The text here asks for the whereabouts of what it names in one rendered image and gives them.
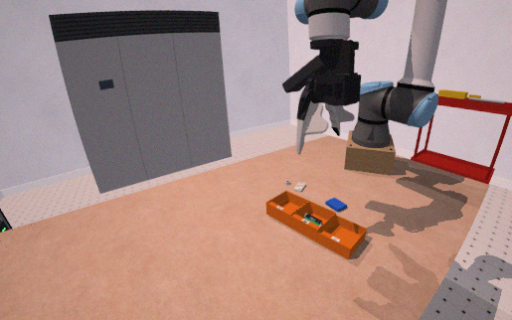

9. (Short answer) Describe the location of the orange three-compartment bin rack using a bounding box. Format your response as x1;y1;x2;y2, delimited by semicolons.
266;191;365;259

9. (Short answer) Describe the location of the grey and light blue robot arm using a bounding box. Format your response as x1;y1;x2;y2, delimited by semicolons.
282;0;447;148

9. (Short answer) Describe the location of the white domino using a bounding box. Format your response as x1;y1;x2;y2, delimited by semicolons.
294;182;306;192

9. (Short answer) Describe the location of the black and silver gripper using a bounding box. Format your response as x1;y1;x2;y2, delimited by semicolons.
296;39;361;155

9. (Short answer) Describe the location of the black battery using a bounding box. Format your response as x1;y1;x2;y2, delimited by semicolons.
304;213;322;225

